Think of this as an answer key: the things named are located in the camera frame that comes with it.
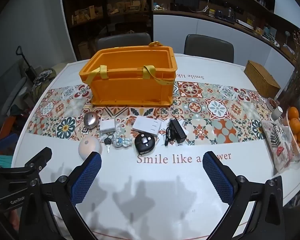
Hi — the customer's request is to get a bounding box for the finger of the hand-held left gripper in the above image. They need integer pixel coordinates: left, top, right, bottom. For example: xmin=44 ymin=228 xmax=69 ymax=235
xmin=25 ymin=147 xmax=52 ymax=178

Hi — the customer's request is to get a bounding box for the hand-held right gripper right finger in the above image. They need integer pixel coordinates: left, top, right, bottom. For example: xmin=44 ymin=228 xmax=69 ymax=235
xmin=202 ymin=151 xmax=287 ymax=240

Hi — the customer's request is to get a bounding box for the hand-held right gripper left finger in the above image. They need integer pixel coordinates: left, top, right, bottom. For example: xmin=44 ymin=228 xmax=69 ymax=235
xmin=19 ymin=151 xmax=102 ymax=240

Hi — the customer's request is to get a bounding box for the black-headed key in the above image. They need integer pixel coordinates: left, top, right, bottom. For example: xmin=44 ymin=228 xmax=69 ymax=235
xmin=104 ymin=136 xmax=113 ymax=154

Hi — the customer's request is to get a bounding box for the white astronaut figurine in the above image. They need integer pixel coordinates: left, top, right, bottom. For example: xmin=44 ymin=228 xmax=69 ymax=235
xmin=113 ymin=137 xmax=133 ymax=149

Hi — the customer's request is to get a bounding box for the white wall charger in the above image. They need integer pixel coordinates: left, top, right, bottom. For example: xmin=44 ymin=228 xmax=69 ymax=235
xmin=99 ymin=118 xmax=116 ymax=133

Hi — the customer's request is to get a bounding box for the silver round speaker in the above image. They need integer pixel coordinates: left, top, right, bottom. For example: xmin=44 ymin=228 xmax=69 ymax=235
xmin=84 ymin=112 xmax=101 ymax=130

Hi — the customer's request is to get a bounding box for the black power adapter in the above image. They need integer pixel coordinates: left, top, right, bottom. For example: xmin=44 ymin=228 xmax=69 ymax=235
xmin=164 ymin=118 xmax=187 ymax=146

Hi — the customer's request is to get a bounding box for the white USB power adapter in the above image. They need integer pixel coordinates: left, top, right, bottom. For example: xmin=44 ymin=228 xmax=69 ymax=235
xmin=132 ymin=116 xmax=163 ymax=137

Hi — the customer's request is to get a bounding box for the orange plastic crate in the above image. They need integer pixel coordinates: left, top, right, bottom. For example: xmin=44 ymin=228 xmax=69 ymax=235
xmin=79 ymin=41 xmax=178 ymax=107

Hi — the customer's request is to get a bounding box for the orange chair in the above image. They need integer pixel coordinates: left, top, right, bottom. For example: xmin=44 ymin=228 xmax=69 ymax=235
xmin=0 ymin=115 xmax=15 ymax=140

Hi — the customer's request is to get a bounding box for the patterned tile table runner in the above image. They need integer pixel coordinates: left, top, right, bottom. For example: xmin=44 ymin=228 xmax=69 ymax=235
xmin=27 ymin=80 xmax=285 ymax=147

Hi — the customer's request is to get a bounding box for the pile of clothes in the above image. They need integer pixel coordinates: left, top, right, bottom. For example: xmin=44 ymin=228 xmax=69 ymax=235
xmin=31 ymin=69 xmax=57 ymax=98

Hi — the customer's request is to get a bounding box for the white fruit basket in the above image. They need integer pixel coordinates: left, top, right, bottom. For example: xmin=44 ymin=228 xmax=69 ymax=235
xmin=286 ymin=110 xmax=300 ymax=158

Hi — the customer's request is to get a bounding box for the white candle cup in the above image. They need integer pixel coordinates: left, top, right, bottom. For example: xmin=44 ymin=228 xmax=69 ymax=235
xmin=271 ymin=106 xmax=283 ymax=120

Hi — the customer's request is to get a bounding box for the pile of oranges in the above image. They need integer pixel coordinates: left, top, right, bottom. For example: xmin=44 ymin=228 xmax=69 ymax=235
xmin=287 ymin=107 xmax=300 ymax=155

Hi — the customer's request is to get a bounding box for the wicker box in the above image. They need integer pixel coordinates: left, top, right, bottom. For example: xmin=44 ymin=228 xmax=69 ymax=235
xmin=244 ymin=60 xmax=282 ymax=98

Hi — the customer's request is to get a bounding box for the dried flower bunch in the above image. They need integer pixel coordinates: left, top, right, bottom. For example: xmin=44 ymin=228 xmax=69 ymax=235
xmin=277 ymin=21 xmax=300 ymax=109

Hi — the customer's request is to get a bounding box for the grey dining chair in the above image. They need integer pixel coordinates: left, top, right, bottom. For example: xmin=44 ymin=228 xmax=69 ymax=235
xmin=184 ymin=34 xmax=234 ymax=63
xmin=96 ymin=33 xmax=153 ymax=55

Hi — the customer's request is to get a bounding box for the dark shelf cabinet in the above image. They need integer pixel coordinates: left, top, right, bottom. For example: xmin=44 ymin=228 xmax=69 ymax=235
xmin=61 ymin=0 xmax=153 ymax=60

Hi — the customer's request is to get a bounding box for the black trolley handle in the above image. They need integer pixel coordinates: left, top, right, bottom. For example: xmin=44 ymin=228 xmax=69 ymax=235
xmin=16 ymin=46 xmax=37 ymax=80

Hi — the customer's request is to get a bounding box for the wooden wall counter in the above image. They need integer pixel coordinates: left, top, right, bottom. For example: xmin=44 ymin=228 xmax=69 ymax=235
xmin=152 ymin=0 xmax=300 ymax=63

